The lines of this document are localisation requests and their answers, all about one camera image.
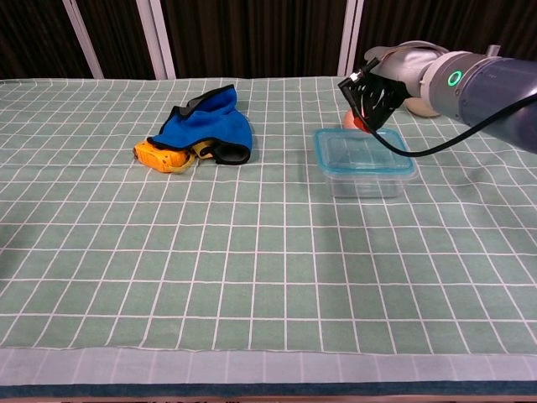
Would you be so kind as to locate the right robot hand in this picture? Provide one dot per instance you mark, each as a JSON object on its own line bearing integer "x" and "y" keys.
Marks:
{"x": 407, "y": 67}

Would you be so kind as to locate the teal container lid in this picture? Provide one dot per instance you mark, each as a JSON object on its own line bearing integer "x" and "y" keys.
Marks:
{"x": 356, "y": 153}

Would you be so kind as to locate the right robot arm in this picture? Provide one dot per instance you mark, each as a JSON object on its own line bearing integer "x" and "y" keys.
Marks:
{"x": 491, "y": 92}

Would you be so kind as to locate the clear plastic container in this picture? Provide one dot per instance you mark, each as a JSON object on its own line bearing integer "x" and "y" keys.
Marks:
{"x": 361, "y": 186}

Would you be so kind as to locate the beige bowl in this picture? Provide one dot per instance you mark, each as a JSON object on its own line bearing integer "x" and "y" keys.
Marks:
{"x": 419, "y": 108}

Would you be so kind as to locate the pink onion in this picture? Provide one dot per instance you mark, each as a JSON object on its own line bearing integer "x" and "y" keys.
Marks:
{"x": 349, "y": 119}

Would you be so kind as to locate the dark pleated curtain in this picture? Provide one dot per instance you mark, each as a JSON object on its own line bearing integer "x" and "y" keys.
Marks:
{"x": 251, "y": 38}

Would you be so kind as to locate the blue cloth with black trim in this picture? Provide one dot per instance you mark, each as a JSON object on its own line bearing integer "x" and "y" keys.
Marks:
{"x": 210, "y": 126}

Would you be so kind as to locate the yellow tape measure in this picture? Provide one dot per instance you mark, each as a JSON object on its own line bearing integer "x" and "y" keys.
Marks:
{"x": 159, "y": 157}

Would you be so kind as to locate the green checked tablecloth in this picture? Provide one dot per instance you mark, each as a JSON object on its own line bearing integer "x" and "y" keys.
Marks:
{"x": 126, "y": 252}

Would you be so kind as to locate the wide white frame post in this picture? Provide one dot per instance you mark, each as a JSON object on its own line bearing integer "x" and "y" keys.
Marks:
{"x": 156, "y": 40}

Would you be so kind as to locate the thin white frame post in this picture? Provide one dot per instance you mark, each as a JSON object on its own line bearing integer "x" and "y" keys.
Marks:
{"x": 84, "y": 40}

